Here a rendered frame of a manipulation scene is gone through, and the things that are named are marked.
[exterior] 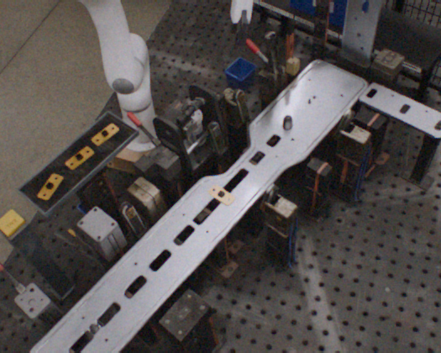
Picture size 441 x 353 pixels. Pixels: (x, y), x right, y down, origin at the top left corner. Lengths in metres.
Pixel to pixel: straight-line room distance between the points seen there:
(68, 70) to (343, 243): 2.39
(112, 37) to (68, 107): 1.79
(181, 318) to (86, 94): 2.27
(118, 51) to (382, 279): 1.12
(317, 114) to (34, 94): 2.24
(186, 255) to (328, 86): 0.78
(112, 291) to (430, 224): 1.09
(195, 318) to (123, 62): 0.81
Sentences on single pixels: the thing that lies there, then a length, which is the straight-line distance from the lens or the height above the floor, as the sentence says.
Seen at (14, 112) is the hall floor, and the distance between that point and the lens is 3.53.
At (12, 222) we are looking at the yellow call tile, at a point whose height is 1.16.
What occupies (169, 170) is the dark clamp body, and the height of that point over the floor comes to 1.06.
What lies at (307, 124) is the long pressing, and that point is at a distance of 1.74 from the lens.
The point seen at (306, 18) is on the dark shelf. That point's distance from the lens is 2.08.
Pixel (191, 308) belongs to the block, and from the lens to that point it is 1.39.
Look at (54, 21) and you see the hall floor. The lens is 4.11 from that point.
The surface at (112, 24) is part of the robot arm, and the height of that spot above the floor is 1.36.
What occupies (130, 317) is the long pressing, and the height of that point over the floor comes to 1.00.
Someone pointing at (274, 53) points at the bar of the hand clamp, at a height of 1.14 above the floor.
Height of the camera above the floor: 2.32
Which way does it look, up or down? 53 degrees down
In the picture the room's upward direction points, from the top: 12 degrees counter-clockwise
